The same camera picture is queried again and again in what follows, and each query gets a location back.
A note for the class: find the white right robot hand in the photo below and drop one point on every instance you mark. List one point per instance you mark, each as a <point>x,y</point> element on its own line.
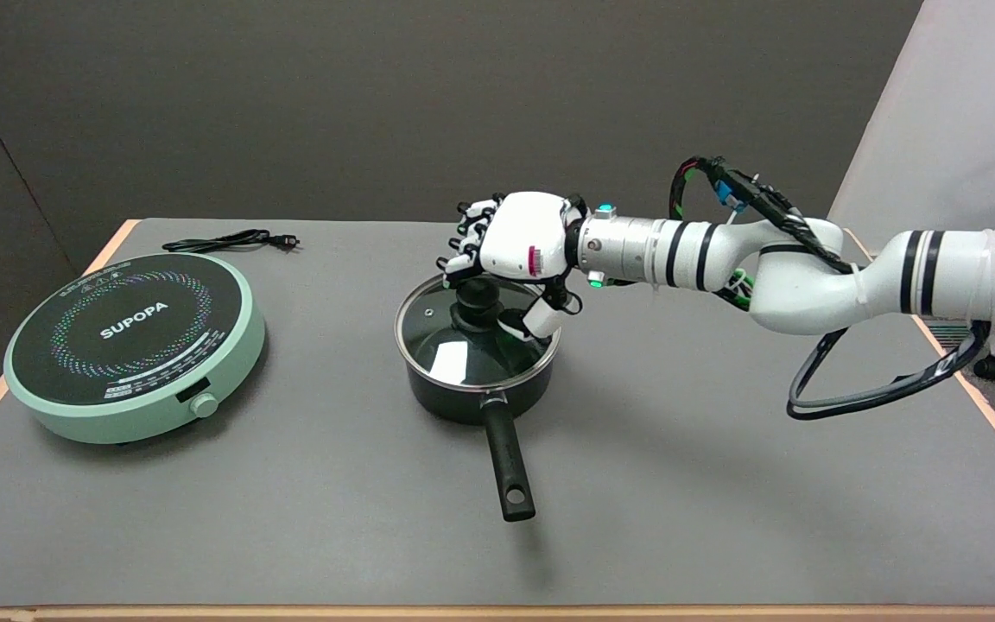
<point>519,238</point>

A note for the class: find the black caster wheel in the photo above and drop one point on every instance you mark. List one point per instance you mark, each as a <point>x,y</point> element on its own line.
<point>989,368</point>

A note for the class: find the green round induction cooker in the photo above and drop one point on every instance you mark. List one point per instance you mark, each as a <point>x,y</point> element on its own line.
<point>130,345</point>

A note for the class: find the glass pot lid black knob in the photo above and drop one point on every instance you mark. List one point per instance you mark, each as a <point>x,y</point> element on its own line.
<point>441,345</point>

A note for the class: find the grey table mat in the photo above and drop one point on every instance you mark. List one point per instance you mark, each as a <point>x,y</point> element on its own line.
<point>679,484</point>

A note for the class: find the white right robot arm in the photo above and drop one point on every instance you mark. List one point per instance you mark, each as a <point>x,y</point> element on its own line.
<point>808,285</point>

